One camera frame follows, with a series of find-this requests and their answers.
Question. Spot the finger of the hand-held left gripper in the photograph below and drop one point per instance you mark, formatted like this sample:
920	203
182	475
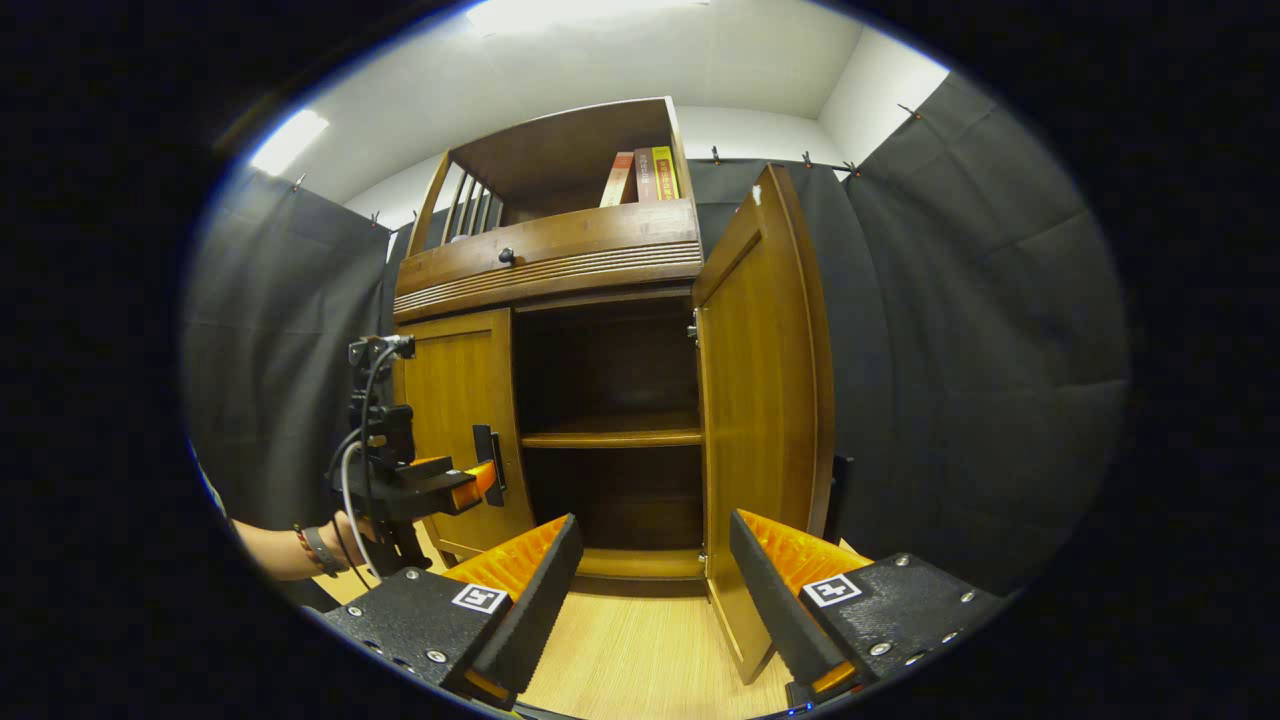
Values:
432	466
472	487

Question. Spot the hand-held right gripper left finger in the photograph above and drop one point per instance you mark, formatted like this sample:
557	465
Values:
530	620

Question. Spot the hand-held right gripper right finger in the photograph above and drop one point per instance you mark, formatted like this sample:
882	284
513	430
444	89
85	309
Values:
780	620

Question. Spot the wooden cabinet door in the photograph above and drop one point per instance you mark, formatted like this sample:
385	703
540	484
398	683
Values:
760	400
450	390

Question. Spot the wooden double-door shoe cabinet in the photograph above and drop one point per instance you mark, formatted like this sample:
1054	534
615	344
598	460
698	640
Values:
560	160

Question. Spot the wooden inner cabinet shelf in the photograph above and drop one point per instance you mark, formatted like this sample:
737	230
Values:
610	437

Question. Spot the wooden cabinet drawer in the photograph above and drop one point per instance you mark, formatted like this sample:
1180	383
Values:
580	245

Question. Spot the dark wristband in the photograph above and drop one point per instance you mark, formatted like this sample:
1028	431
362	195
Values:
320	550

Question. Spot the dark red book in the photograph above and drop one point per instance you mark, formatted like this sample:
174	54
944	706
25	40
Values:
645	176

